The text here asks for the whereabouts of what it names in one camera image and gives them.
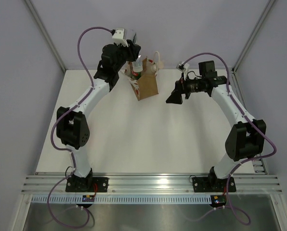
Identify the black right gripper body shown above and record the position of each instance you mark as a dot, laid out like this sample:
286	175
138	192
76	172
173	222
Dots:
192	86

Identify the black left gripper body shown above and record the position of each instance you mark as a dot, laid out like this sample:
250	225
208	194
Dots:
124	54

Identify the green bottle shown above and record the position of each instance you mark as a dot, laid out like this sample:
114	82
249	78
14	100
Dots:
136	69

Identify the beige pump lotion bottle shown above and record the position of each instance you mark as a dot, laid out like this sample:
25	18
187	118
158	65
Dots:
156	63

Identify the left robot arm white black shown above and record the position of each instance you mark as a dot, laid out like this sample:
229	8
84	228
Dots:
72	126

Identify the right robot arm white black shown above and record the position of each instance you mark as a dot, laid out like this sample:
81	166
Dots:
245	139

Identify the canvas bag with watermelon print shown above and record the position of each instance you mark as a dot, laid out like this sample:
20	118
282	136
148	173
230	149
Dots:
146	85

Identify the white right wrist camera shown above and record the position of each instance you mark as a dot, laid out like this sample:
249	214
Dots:
183	67

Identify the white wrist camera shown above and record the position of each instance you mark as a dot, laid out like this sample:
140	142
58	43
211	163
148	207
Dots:
183	67
120	36

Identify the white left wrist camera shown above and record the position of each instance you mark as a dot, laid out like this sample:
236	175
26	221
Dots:
120	36

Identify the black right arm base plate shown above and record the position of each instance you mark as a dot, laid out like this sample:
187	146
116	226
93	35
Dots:
202	185

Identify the left aluminium frame post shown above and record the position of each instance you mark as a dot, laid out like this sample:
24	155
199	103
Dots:
41	27

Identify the aluminium frame post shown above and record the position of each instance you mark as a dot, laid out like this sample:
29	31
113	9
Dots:
255	31
41	27

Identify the right aluminium frame post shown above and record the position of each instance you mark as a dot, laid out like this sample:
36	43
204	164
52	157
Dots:
255	31

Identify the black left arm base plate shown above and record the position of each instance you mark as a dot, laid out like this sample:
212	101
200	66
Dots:
87	185

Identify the aluminium mounting rail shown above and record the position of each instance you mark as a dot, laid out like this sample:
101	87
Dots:
156	183

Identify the white slotted cable duct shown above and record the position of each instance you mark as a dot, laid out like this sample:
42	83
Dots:
130	199

